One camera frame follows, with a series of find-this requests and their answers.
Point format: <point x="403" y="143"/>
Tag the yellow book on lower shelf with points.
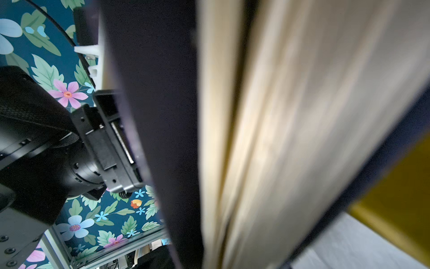
<point x="398" y="207"/>

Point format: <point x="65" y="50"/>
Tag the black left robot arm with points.
<point x="49" y="154"/>

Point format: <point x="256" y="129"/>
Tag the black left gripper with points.
<point x="102" y="132"/>

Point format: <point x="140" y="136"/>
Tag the dark blue paperback book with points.
<point x="252" y="119"/>

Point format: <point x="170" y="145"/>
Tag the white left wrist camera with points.
<point x="87" y="24"/>

